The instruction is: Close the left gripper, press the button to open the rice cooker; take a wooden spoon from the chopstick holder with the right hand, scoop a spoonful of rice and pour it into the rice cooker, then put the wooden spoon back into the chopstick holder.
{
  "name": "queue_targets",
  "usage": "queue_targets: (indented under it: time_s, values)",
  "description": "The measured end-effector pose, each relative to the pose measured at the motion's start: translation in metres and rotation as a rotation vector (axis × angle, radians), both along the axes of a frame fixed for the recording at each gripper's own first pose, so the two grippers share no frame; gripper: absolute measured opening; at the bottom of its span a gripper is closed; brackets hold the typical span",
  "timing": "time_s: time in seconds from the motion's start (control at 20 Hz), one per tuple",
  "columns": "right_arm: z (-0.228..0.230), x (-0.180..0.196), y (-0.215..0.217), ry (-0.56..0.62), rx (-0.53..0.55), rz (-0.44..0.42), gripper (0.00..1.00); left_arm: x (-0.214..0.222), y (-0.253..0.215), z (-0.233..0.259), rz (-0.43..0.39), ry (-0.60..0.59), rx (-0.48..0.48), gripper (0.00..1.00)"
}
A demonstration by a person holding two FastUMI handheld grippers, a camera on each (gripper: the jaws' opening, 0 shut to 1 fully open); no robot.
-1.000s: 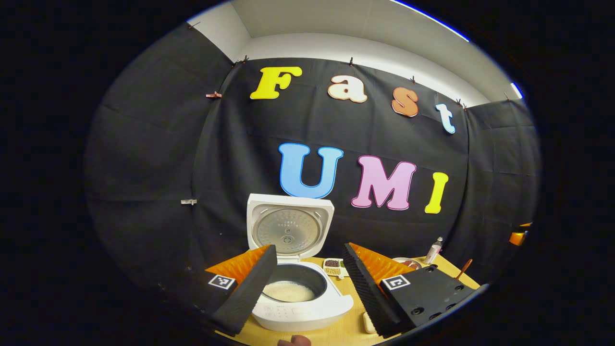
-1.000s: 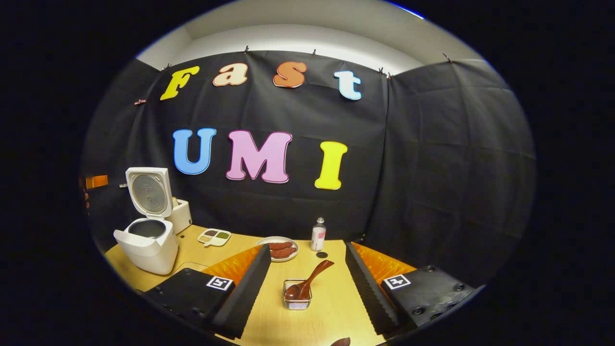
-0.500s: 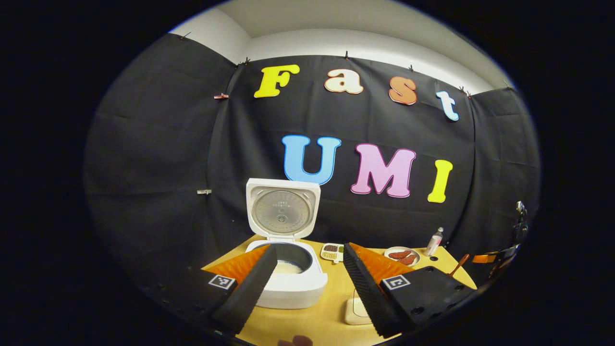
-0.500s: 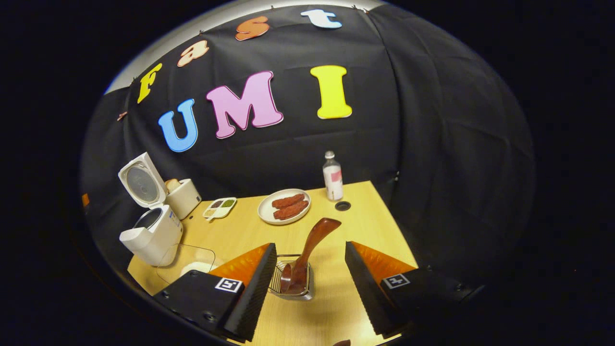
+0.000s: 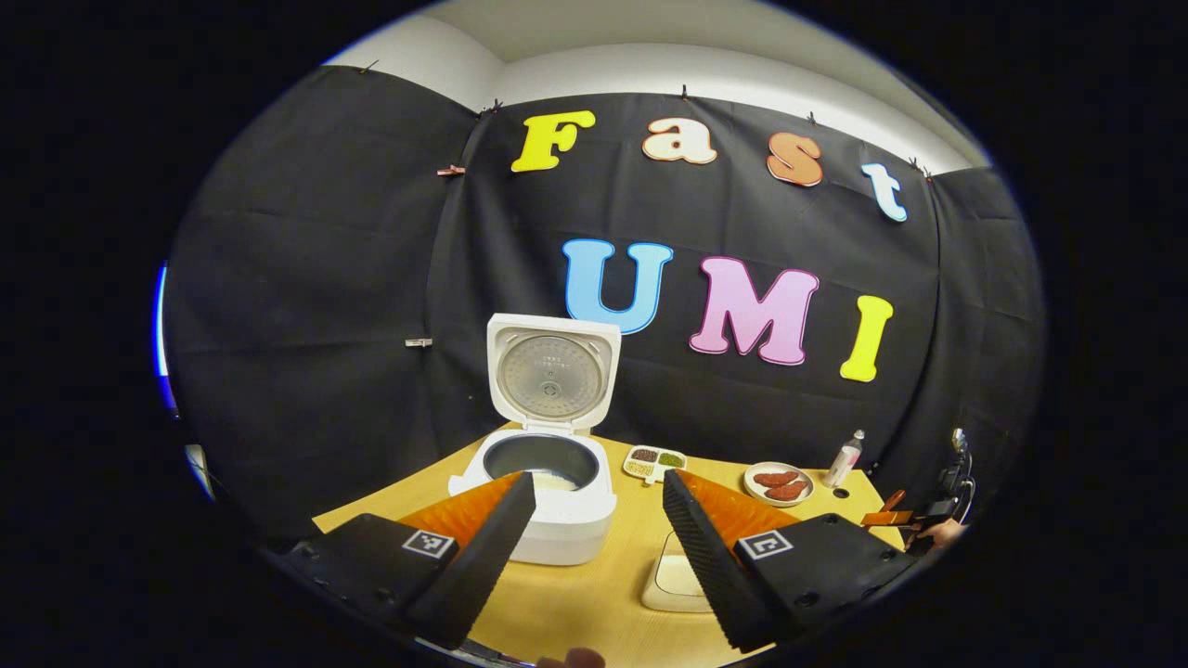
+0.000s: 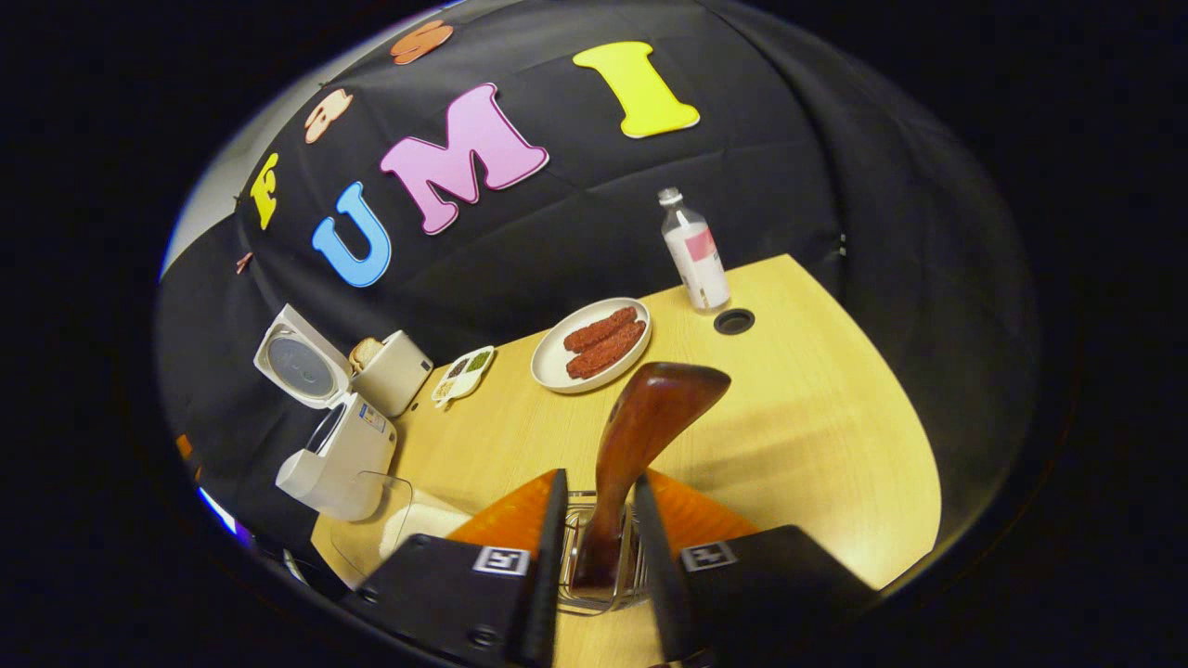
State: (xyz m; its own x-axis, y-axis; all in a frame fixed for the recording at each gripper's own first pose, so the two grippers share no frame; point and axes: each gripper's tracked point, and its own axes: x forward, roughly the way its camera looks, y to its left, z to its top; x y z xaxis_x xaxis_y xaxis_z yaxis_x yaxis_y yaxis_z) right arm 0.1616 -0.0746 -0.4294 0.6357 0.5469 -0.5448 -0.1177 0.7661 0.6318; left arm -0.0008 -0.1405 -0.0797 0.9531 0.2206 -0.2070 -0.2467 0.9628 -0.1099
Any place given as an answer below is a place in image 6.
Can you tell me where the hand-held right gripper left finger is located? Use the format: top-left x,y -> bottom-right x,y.
339,468 -> 570,668

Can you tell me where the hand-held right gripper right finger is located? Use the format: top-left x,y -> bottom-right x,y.
631,469 -> 881,668

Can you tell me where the metal wire chopstick holder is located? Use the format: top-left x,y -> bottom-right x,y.
557,490 -> 651,616

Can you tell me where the white rice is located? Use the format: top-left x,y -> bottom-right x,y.
381,492 -> 471,559

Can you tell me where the white rice cooker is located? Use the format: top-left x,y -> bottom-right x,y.
253,304 -> 398,522

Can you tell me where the brown wooden spoon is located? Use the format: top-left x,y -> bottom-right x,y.
571,362 -> 732,591

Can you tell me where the clear plastic container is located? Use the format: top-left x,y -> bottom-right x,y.
329,471 -> 474,587

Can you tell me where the white round plate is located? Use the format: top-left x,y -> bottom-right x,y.
531,297 -> 652,394

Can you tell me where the white divided bean dish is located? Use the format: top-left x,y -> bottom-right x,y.
431,345 -> 497,409

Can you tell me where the white toaster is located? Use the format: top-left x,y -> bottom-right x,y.
351,330 -> 434,418

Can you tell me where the red sausage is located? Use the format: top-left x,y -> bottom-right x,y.
566,321 -> 647,379
563,306 -> 639,353

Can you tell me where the clear bottle pink label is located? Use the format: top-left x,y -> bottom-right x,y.
657,187 -> 731,315

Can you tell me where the black backdrop cloth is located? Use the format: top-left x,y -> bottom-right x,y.
158,0 -> 1040,558

